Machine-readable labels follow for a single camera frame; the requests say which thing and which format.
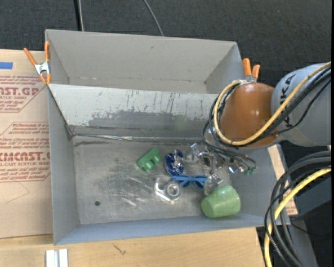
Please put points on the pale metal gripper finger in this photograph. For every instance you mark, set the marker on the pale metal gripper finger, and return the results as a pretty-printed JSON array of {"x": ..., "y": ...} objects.
[
  {"x": 192, "y": 152},
  {"x": 212, "y": 183}
]

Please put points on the green cup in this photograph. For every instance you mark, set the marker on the green cup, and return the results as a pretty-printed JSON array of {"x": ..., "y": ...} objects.
[{"x": 221, "y": 202}]

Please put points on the blue and white round toy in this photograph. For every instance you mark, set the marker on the blue and white round toy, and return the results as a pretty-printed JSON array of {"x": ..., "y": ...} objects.
[{"x": 173, "y": 161}]

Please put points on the blue sunglasses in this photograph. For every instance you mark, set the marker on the blue sunglasses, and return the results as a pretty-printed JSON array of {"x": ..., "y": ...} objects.
[{"x": 189, "y": 181}]

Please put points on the green toy block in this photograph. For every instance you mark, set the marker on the green toy block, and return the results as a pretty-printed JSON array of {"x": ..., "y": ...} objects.
[{"x": 147, "y": 160}]

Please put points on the grey metal bin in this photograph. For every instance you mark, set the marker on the grey metal bin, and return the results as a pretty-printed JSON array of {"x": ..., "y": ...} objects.
[{"x": 105, "y": 177}]

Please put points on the brown cardboard board, red print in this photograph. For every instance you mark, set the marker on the brown cardboard board, red print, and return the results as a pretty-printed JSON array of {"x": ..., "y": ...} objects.
[{"x": 22, "y": 199}]

